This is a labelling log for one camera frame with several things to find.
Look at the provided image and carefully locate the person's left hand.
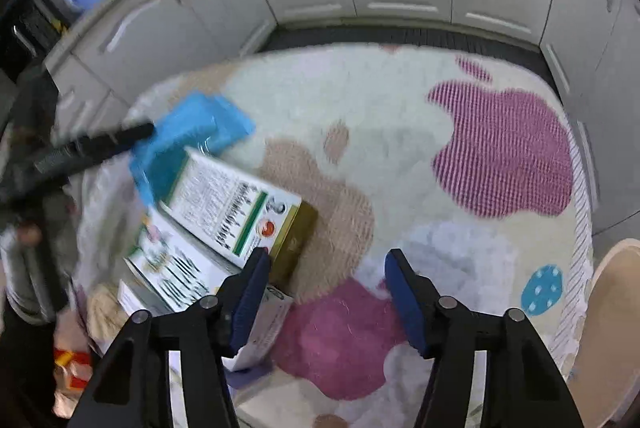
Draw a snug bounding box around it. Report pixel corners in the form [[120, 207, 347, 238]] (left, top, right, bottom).
[[15, 225, 43, 247]]

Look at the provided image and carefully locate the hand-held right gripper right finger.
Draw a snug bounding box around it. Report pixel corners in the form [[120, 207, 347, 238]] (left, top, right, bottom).
[[384, 249, 585, 428]]

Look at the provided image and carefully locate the red yellow snack packet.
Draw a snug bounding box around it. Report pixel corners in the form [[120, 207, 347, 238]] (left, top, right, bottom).
[[54, 347, 94, 390]]

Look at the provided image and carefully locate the black ribbed floor mat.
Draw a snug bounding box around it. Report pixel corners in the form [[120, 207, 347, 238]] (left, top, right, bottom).
[[262, 25, 561, 98]]

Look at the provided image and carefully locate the white box with gold side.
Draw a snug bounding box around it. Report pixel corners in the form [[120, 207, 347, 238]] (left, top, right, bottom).
[[160, 147, 319, 286]]

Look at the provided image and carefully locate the small white box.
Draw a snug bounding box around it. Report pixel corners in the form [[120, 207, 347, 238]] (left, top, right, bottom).
[[220, 285, 295, 371]]

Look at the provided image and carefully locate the apple print blanket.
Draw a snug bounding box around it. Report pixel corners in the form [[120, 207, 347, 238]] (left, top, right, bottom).
[[55, 44, 598, 428]]

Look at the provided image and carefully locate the person's left forearm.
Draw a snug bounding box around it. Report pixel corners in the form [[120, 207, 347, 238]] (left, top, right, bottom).
[[0, 228, 68, 325]]

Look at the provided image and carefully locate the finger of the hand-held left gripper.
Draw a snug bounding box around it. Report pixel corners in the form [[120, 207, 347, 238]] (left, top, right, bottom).
[[35, 123, 155, 173]]

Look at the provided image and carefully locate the black appliance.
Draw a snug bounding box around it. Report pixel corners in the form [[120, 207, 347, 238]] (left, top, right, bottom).
[[0, 0, 66, 73]]

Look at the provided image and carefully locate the blue plastic packet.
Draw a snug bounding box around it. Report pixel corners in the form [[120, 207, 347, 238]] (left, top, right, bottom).
[[127, 92, 257, 209]]

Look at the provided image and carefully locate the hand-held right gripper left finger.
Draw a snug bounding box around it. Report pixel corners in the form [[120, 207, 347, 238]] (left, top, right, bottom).
[[67, 247, 273, 428]]

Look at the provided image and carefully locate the white box with green print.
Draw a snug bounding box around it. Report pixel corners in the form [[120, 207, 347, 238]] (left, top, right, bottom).
[[122, 205, 241, 313]]

